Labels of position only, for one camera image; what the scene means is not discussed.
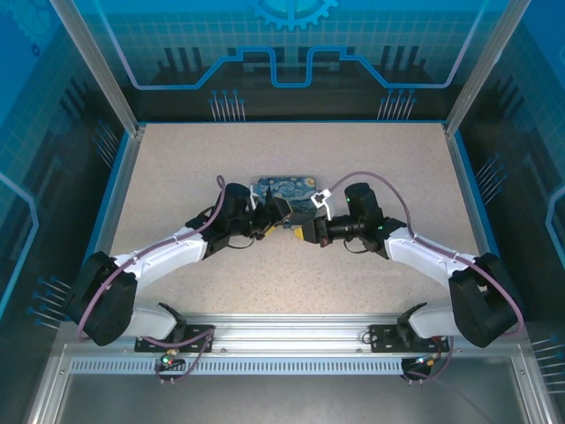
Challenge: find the starry night painted tin box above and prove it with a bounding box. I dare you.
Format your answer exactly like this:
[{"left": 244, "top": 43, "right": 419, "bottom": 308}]
[{"left": 250, "top": 175, "right": 319, "bottom": 227}]

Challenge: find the black base plate right arm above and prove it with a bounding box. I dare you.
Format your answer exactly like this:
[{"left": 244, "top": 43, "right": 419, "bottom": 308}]
[{"left": 368, "top": 323, "right": 456, "bottom": 353}]

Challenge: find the black base plate left arm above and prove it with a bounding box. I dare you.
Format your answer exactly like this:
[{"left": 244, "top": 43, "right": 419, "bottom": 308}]
[{"left": 134, "top": 324, "right": 216, "bottom": 353}]

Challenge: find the connector with green red lights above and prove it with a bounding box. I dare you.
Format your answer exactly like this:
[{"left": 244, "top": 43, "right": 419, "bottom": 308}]
[
  {"left": 159, "top": 348, "right": 183, "bottom": 370},
  {"left": 410, "top": 352, "right": 442, "bottom": 370}
]

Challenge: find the aluminium mounting rail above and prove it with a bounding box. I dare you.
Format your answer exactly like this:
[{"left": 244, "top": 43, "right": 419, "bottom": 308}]
[{"left": 56, "top": 312, "right": 531, "bottom": 355}]

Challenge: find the aluminium side rail blue edge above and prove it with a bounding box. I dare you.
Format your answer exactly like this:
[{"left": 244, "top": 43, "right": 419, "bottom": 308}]
[
  {"left": 442, "top": 123, "right": 522, "bottom": 322},
  {"left": 72, "top": 125, "right": 147, "bottom": 322}
]

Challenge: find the slotted grey cable duct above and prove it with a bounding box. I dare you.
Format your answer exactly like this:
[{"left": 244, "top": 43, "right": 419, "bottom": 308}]
[{"left": 69, "top": 356, "right": 442, "bottom": 376}]

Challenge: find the aluminium frame post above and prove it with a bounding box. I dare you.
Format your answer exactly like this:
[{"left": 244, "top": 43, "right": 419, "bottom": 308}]
[
  {"left": 49, "top": 0, "right": 147, "bottom": 136},
  {"left": 443, "top": 0, "right": 522, "bottom": 136}
]

